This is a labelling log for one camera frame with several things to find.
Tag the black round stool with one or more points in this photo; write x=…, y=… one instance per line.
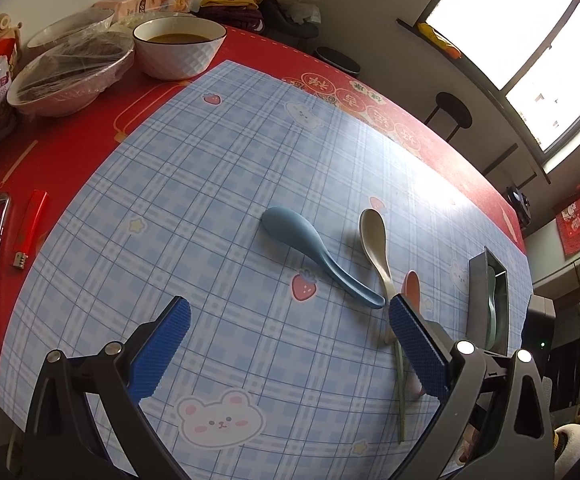
x=447, y=110
x=337, y=59

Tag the white textured bowl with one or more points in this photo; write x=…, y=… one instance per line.
x=177, y=52

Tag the beige bottle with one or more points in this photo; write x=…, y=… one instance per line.
x=0, y=30

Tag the red lighter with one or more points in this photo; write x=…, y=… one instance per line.
x=32, y=225

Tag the green chopstick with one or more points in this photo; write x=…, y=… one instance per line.
x=401, y=400

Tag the dark wooden chair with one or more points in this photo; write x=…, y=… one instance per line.
x=512, y=160

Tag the rectangular metal container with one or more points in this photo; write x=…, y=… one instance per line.
x=477, y=300

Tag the pink spoon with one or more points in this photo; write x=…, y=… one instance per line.
x=411, y=287

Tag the blue plaid table mat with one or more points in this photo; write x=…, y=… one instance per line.
x=219, y=185

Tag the pile of clothes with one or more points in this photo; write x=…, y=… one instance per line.
x=250, y=0

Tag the blue spoon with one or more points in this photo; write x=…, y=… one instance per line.
x=290, y=227

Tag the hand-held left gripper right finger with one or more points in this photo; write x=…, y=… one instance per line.
x=417, y=350

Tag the beige spoon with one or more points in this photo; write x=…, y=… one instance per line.
x=372, y=230

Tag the red printed tablecloth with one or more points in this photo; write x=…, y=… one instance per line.
x=69, y=150

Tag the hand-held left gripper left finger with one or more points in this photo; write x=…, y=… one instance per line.
x=162, y=350

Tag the pink tissue packet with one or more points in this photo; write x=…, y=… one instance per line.
x=144, y=0

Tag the window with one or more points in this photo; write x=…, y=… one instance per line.
x=520, y=25

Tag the plastic-wrapped white bowl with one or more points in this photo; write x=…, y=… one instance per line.
x=69, y=27

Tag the orange object on windowsill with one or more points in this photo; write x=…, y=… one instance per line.
x=440, y=40

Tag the plastic-wrapped pink bowl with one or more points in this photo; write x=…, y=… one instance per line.
x=69, y=80

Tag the green spoon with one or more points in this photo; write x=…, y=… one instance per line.
x=494, y=310

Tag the small black device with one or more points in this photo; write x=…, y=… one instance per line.
x=518, y=201

